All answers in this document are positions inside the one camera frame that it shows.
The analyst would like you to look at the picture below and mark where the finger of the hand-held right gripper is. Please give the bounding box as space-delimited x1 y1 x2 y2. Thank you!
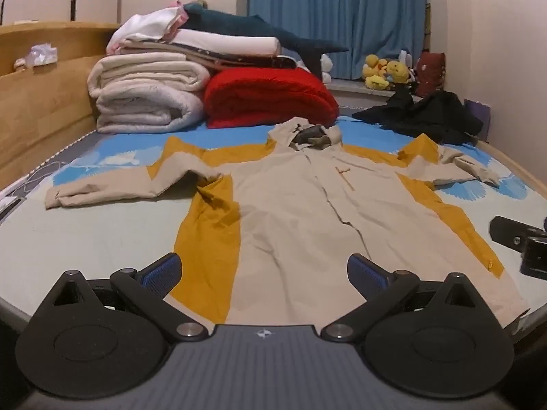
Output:
489 216 530 252

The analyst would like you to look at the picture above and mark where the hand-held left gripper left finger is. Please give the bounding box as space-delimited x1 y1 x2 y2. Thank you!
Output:
32 253 214 342

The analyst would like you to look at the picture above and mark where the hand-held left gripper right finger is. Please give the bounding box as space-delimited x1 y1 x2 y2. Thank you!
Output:
320 253 510 342

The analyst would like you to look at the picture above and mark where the beige and yellow hooded jacket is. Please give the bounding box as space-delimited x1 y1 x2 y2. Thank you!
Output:
45 117 531 329

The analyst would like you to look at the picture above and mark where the black clothes pile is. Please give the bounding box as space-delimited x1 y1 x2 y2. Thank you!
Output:
351 90 485 146

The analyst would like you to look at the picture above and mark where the blue patterned bed sheet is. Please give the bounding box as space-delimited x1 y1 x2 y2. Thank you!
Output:
0 113 547 342

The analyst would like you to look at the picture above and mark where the purple box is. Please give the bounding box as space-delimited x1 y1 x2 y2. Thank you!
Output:
464 99 492 139

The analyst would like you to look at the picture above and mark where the white fuzzy folded quilt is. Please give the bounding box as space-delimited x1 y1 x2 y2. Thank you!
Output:
95 81 206 134

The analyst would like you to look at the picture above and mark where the dark red bag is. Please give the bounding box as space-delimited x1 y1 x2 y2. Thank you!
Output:
414 51 447 99

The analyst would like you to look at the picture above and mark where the white window sill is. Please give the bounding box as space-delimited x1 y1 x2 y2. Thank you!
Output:
327 78 424 109

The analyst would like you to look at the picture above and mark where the cream folded quilt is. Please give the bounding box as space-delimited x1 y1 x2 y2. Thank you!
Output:
88 52 211 95

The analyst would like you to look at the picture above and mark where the red folded blanket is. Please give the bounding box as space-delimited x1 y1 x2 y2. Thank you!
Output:
203 67 339 129

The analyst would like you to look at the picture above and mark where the wooden headboard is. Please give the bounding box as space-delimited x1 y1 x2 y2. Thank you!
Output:
0 22 124 191

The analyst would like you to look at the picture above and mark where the white plush toy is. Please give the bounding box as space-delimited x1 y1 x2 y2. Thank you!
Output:
299 53 333 84

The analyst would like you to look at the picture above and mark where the white folded pillow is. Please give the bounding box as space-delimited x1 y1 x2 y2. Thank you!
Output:
162 30 280 57

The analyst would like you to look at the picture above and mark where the pink and white cloth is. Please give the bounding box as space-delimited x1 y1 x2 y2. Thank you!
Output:
106 2 189 55

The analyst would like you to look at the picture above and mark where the clear plastic bag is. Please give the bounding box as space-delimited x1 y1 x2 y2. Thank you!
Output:
26 43 58 67

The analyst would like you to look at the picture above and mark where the blue-grey shark plush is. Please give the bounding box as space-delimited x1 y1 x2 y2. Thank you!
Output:
182 2 351 75

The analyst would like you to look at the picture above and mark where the blue curtain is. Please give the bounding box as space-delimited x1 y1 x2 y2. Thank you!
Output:
248 0 428 82

